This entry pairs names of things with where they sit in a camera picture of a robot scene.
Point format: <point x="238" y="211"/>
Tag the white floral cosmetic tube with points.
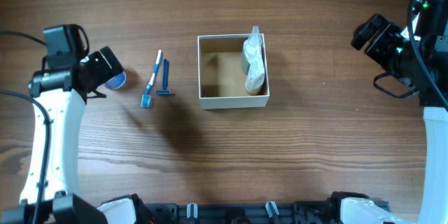
<point x="255" y="77"/>

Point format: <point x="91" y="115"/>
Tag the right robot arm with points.
<point x="416" y="56"/>

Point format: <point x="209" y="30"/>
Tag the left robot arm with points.
<point x="70" y="75"/>

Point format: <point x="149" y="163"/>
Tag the blue white toothbrush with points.
<point x="146" y="98"/>

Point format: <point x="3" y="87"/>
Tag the blue disposable razor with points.
<point x="164" y="91"/>

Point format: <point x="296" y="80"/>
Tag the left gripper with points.
<point x="110" y="62"/>

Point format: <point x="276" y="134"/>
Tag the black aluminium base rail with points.
<point x="303" y="212"/>

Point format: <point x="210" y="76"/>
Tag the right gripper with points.
<point x="371" y="34"/>

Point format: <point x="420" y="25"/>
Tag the clear spray bottle dark liquid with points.
<point x="252" y="49"/>

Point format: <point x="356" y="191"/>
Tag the white lidded blue jar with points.
<point x="116" y="82"/>

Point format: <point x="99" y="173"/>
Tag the white cardboard box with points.
<point x="221" y="80"/>

